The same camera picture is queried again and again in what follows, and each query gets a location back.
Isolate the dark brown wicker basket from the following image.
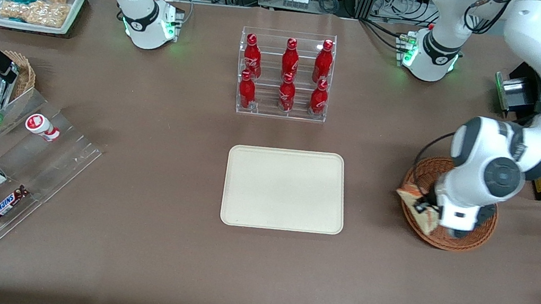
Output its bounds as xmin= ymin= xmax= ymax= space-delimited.
xmin=394 ymin=151 xmax=507 ymax=258

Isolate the cream plastic tray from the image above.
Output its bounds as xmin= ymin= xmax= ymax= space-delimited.
xmin=218 ymin=138 xmax=354 ymax=242

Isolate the large clear cracker pack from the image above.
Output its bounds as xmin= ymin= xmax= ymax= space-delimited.
xmin=0 ymin=0 xmax=73 ymax=31

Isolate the red-capped yogurt bottle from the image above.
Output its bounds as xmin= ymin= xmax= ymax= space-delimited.
xmin=23 ymin=112 xmax=63 ymax=144

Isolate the white snack bin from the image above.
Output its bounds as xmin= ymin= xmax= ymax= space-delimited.
xmin=0 ymin=0 xmax=86 ymax=41

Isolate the black box device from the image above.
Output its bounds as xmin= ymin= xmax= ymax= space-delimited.
xmin=490 ymin=71 xmax=529 ymax=116

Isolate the clear acrylic tiered rack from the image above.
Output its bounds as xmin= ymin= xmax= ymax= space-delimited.
xmin=0 ymin=82 xmax=111 ymax=297

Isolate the red cola bottle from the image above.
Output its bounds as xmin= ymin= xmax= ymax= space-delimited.
xmin=308 ymin=77 xmax=330 ymax=117
xmin=235 ymin=69 xmax=260 ymax=111
xmin=240 ymin=32 xmax=267 ymax=80
xmin=276 ymin=72 xmax=299 ymax=114
xmin=311 ymin=38 xmax=336 ymax=85
xmin=279 ymin=37 xmax=303 ymax=82

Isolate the Snickers chocolate bar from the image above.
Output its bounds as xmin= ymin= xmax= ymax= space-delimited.
xmin=0 ymin=183 xmax=31 ymax=233

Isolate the clear acrylic bottle rack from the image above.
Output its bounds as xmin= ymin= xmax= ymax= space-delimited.
xmin=230 ymin=23 xmax=339 ymax=126

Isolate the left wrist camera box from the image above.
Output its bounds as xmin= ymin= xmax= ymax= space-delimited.
xmin=473 ymin=201 xmax=499 ymax=232

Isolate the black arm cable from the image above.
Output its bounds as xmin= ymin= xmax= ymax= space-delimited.
xmin=412 ymin=126 xmax=459 ymax=172

